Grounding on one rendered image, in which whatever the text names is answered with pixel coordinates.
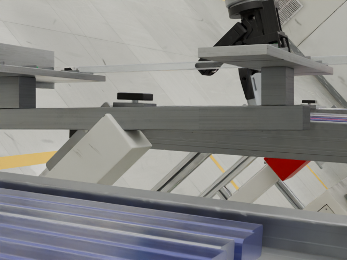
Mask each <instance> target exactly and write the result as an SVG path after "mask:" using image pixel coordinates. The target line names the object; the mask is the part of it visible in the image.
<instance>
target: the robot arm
mask: <svg viewBox="0 0 347 260"><path fill-rule="evenodd" d="M225 4H226V8H227V9H228V13H229V18H230V19H241V22H237V23H236V24H235V25H234V26H233V27H232V28H231V29H230V30H229V31H228V32H227V33H226V34H225V35H224V36H223V37H222V38H221V39H220V40H219V41H218V42H217V43H216V44H215V45H214V46H213V47H215V46H235V45H255V44H278V48H285V47H288V52H291V50H290V45H289V40H288V36H287V35H285V32H283V31H282V28H281V22H280V17H279V13H278V10H279V9H280V7H279V2H278V1H275V0H225ZM253 17H255V19H254V18H253ZM218 70H219V69H206V70H198V71H199V72H200V74H201V75H206V76H211V75H213V74H214V73H216V72H217V71H218ZM238 71H239V77H240V81H241V85H242V88H243V91H244V95H245V98H246V100H247V103H248V105H261V71H258V70H254V69H249V68H238Z"/></svg>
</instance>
